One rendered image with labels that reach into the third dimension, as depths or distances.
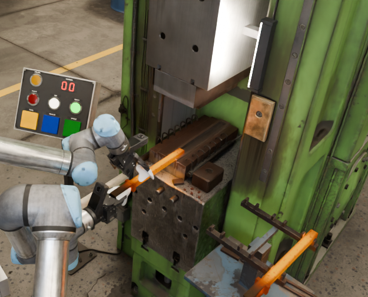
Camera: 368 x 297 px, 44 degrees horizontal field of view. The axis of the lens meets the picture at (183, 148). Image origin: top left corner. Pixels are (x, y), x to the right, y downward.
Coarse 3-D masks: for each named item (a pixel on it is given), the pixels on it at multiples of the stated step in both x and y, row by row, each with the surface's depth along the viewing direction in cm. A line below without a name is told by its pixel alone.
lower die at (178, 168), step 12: (204, 120) 222; (216, 120) 221; (180, 132) 211; (192, 132) 210; (216, 132) 211; (228, 132) 213; (168, 144) 200; (180, 144) 201; (204, 144) 203; (156, 156) 197; (180, 156) 192; (168, 168) 195; (180, 168) 191
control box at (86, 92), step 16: (48, 80) 200; (64, 80) 199; (80, 80) 198; (48, 96) 200; (64, 96) 199; (80, 96) 198; (96, 96) 201; (16, 112) 203; (48, 112) 201; (64, 112) 200; (80, 112) 199; (16, 128) 203
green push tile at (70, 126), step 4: (68, 120) 199; (72, 120) 199; (64, 124) 199; (68, 124) 199; (72, 124) 199; (76, 124) 199; (80, 124) 198; (64, 128) 200; (68, 128) 199; (72, 128) 199; (76, 128) 199; (80, 128) 199; (64, 132) 200; (68, 132) 199; (72, 132) 199; (76, 132) 199; (68, 136) 199
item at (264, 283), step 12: (300, 240) 154; (312, 240) 156; (288, 252) 149; (300, 252) 150; (276, 264) 144; (288, 264) 145; (264, 276) 140; (276, 276) 141; (252, 288) 134; (264, 288) 137
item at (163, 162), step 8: (176, 152) 193; (160, 160) 187; (168, 160) 188; (152, 168) 182; (160, 168) 184; (136, 176) 177; (128, 184) 172; (136, 184) 174; (112, 192) 167; (120, 192) 167
